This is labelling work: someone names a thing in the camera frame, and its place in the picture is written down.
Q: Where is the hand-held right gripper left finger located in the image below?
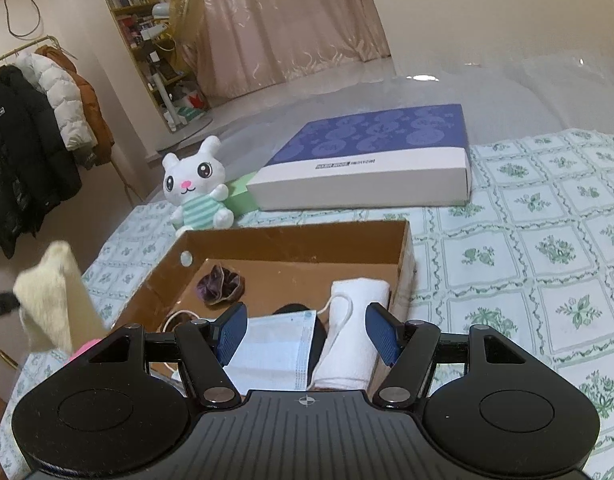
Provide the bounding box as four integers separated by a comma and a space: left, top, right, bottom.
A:
87, 302, 250, 408

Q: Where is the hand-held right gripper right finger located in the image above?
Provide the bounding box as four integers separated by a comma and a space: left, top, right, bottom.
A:
364, 302, 533, 408

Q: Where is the blue face mask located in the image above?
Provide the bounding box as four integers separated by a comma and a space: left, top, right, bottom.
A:
162, 294, 353, 393

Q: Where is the white towel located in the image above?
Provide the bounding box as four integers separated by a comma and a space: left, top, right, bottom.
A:
307, 280, 392, 393

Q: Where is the dark brown scrunchie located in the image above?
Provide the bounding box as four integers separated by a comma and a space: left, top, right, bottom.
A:
196, 266, 245, 306

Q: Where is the pale yellow fuzzy cloth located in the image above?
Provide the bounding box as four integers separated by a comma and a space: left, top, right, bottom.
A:
12, 241, 108, 353

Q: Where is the black fuzzy pad red centre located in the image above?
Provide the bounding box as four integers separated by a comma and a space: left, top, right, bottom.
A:
276, 303, 333, 378

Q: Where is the brown cardboard box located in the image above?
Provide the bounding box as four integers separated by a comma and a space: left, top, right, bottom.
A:
109, 219, 417, 396

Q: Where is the pink lidded cup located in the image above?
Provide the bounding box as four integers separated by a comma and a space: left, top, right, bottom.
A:
69, 339, 102, 363

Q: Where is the small green box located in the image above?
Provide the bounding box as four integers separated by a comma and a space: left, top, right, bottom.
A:
222, 171, 260, 217

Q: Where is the black jacket with small logo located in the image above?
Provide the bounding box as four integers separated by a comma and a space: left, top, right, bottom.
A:
0, 64, 82, 241

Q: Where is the white plush bunny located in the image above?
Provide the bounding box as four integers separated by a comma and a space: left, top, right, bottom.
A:
162, 135, 235, 233

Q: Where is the green floral printed tablecloth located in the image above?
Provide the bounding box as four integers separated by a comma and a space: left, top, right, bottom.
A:
0, 127, 614, 480

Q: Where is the blue and white flat box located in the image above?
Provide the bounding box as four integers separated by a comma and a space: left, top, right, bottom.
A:
246, 103, 472, 212

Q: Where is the brown jacket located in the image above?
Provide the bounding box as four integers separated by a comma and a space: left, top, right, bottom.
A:
34, 45, 115, 166

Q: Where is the white puffer jacket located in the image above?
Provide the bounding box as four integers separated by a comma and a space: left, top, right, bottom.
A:
14, 52, 98, 151

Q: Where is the gold clothes rack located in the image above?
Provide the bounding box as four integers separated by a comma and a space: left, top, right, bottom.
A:
0, 35, 138, 206

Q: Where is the pink patterned curtain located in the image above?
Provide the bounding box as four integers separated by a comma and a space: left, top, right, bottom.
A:
139, 0, 392, 106

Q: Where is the standing fan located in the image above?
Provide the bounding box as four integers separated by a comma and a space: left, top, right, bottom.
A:
149, 0, 214, 133

